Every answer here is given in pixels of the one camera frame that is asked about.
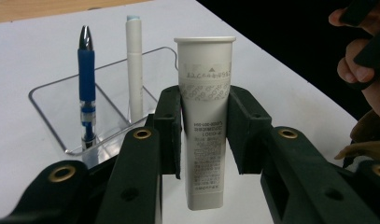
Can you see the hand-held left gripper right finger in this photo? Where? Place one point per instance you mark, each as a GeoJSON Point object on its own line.
{"type": "Point", "coordinates": [246, 137]}

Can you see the white pen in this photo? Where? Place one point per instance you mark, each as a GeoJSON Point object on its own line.
{"type": "Point", "coordinates": [134, 62]}

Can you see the clear plastic pen organizer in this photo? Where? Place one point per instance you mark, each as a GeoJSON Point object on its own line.
{"type": "Point", "coordinates": [63, 102]}

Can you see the white tube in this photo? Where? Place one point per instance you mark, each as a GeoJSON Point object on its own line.
{"type": "Point", "coordinates": [204, 62]}

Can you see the blue ballpoint pen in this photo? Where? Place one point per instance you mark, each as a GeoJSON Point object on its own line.
{"type": "Point", "coordinates": [86, 74]}

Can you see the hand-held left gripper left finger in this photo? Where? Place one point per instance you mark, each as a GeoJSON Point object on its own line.
{"type": "Point", "coordinates": [169, 140]}

